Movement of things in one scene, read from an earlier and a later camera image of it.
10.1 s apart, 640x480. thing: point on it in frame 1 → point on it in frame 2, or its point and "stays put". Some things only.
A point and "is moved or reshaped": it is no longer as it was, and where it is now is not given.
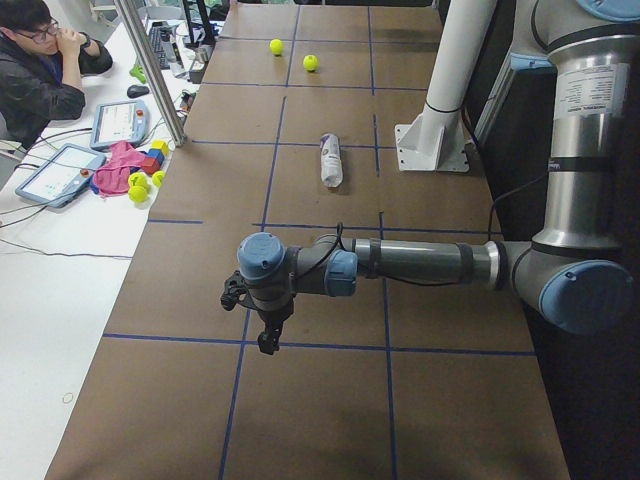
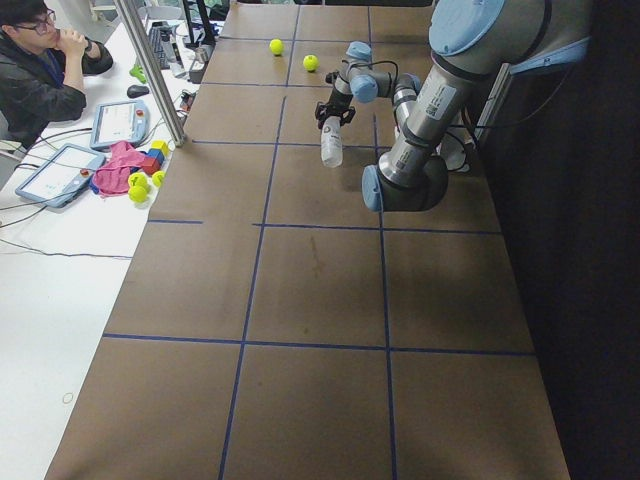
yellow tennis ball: [310, 62] stays put
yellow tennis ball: [276, 46] stays put
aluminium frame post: [143, 53] stays put
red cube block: [150, 165] stays put
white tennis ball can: [331, 160] is moved or reshaped
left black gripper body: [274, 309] → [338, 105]
